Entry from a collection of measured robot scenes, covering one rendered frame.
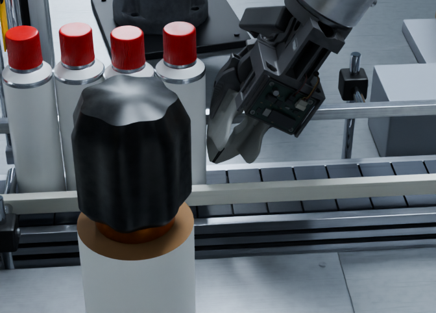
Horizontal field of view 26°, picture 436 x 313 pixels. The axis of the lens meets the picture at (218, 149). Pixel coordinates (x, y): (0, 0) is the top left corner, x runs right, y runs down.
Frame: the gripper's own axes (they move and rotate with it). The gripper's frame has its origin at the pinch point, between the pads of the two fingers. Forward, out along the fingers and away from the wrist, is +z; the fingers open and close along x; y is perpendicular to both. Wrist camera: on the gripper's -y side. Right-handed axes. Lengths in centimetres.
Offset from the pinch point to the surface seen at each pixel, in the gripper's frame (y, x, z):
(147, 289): 32.8, -11.8, -5.0
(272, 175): -2.3, 8.4, 1.6
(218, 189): 4.6, 0.7, 1.9
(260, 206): 3.5, 6.6, 2.6
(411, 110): -2.8, 17.8, -12.6
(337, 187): 4.8, 11.9, -4.1
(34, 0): -11.8, -23.0, -1.4
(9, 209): 5.7, -17.9, 13.3
